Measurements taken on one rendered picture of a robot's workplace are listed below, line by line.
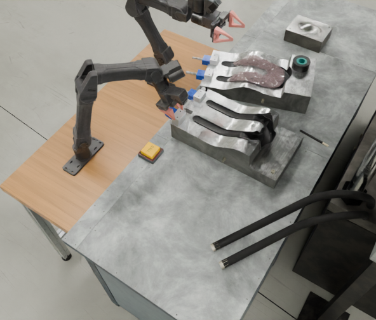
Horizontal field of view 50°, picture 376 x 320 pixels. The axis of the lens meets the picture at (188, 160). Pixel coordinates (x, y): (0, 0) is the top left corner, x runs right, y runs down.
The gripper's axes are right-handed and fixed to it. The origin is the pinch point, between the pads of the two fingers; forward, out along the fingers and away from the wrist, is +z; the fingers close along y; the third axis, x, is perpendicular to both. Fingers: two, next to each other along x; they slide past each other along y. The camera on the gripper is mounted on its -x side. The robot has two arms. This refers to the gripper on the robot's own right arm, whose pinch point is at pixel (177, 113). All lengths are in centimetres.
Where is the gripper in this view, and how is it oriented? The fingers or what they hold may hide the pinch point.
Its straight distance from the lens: 166.9
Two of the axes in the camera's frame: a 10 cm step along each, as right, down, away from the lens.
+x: -7.1, -2.7, 6.5
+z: 3.7, 6.4, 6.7
